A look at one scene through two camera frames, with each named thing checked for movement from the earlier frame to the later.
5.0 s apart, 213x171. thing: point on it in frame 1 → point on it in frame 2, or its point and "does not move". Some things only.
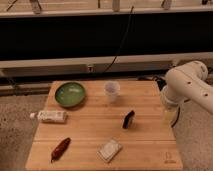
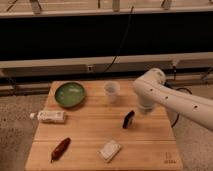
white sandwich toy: x=110 y=149 does not move
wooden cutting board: x=112 y=125 does not move
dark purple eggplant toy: x=129 y=115 does not move
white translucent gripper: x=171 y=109 → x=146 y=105
